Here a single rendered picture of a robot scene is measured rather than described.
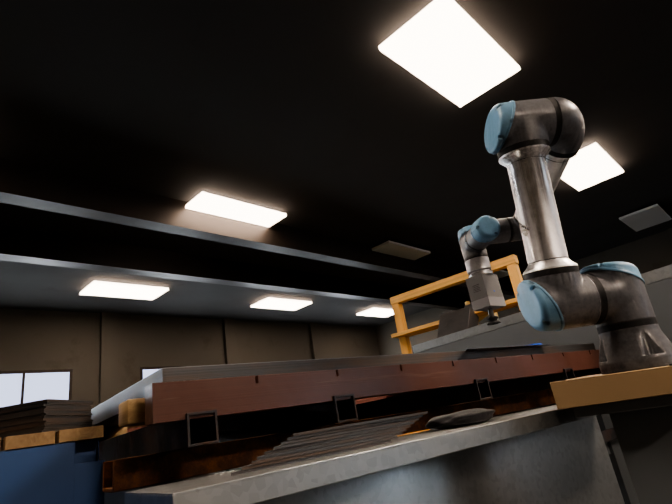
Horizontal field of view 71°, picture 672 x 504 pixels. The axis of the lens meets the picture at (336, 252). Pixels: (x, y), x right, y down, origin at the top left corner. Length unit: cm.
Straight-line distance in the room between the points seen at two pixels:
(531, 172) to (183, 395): 85
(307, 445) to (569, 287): 64
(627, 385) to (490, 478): 35
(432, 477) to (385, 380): 21
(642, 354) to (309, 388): 67
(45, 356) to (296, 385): 877
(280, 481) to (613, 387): 69
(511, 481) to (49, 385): 875
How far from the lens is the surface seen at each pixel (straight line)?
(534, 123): 118
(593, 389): 110
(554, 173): 135
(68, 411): 111
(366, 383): 101
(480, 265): 152
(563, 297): 109
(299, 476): 67
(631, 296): 117
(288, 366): 96
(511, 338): 219
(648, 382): 108
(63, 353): 966
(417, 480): 102
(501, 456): 123
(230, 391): 85
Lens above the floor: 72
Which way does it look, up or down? 20 degrees up
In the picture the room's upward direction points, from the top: 9 degrees counter-clockwise
